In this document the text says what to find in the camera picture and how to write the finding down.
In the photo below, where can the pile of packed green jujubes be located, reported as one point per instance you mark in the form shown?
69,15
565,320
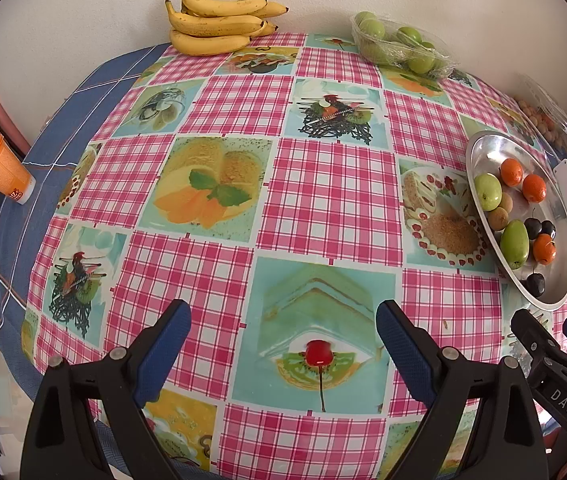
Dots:
371,27

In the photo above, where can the small brown round fruit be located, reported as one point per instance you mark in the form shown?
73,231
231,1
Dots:
497,218
505,202

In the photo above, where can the round steel plate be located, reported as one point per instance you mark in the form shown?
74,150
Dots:
558,272

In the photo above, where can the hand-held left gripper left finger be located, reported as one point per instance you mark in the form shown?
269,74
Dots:
163,352

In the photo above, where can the blue table cover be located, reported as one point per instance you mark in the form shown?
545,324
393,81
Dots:
63,110

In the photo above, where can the pink checked vinyl tablecloth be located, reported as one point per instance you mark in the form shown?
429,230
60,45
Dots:
328,195

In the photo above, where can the clear plastic clamshell container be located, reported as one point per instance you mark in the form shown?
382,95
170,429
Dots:
548,105

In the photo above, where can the green mango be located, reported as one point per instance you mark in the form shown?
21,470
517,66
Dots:
487,191
515,243

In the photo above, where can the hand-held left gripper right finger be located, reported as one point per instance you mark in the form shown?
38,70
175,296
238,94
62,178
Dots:
403,355

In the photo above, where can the orange drink cup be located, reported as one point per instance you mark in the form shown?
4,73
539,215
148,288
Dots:
0,170

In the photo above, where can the dark plum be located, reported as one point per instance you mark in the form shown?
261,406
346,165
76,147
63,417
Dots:
535,284
548,230

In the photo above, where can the pile of tan longans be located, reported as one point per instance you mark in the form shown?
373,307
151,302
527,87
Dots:
538,120

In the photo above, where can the clear plastic fruit tray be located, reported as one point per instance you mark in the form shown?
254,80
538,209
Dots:
446,67

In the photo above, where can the yellow banana bunch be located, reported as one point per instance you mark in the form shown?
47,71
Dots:
213,22

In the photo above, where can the orange tangerine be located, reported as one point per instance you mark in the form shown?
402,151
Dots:
544,248
534,187
512,171

